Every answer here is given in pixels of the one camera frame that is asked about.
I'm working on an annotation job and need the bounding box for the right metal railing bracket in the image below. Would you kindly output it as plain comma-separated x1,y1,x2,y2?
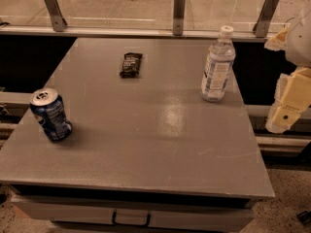
253,0,280,38

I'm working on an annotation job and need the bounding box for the black snack wrapper packet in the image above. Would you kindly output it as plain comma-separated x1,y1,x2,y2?
120,52,143,78

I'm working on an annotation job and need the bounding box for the left metal railing bracket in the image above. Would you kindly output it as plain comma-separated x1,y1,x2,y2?
44,0,67,32

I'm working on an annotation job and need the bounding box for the clear plastic water bottle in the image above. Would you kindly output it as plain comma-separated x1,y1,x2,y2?
201,25,235,102

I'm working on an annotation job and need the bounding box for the metal window rail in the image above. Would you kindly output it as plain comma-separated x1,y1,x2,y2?
0,24,280,44

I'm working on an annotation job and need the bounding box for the blue Pepsi soda can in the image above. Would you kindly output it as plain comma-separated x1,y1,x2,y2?
30,87,73,142

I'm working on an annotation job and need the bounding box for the middle metal railing bracket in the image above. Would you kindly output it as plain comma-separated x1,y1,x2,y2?
172,0,186,36

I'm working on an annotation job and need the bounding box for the grey drawer with black handle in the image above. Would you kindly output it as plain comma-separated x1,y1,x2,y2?
12,194,254,233

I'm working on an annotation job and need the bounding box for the metal railing bracket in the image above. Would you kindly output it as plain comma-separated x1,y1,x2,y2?
44,0,67,32
253,0,280,38
172,0,186,36

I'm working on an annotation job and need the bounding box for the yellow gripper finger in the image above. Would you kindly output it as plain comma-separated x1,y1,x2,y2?
265,67,311,134
264,26,289,51

